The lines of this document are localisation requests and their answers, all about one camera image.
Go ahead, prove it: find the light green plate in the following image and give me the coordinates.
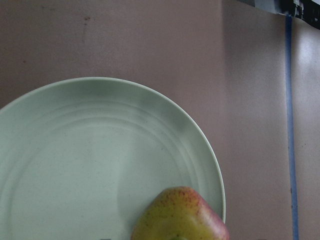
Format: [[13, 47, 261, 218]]
[[0, 77, 226, 240]]

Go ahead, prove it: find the black equipment with cables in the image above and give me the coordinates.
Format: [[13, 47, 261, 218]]
[[239, 0, 320, 30]]

